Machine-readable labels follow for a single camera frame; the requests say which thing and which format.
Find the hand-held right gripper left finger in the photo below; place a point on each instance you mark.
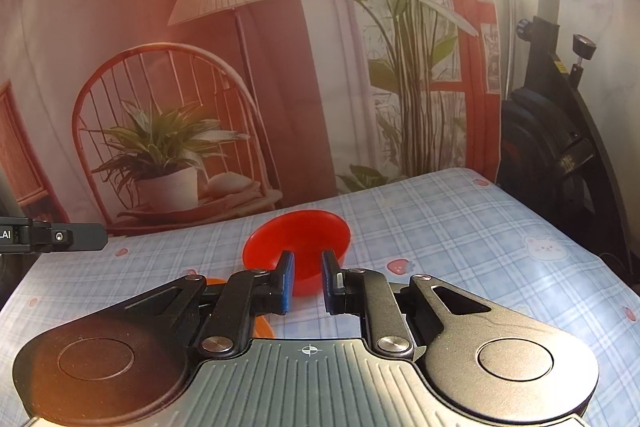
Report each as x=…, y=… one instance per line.
x=285, y=279

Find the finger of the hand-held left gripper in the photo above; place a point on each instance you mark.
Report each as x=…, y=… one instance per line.
x=75, y=237

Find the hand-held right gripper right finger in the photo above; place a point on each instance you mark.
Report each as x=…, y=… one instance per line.
x=330, y=284

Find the red plastic bowl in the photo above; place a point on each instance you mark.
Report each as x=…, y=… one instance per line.
x=305, y=234

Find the orange plastic bowl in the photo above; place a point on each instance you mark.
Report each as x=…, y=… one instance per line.
x=262, y=329

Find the blue plaid tablecloth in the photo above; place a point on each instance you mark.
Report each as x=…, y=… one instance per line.
x=475, y=257

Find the printed backdrop cloth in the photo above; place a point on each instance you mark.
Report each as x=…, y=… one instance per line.
x=125, y=7

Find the black exercise bike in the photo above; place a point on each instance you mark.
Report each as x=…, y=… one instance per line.
x=555, y=147

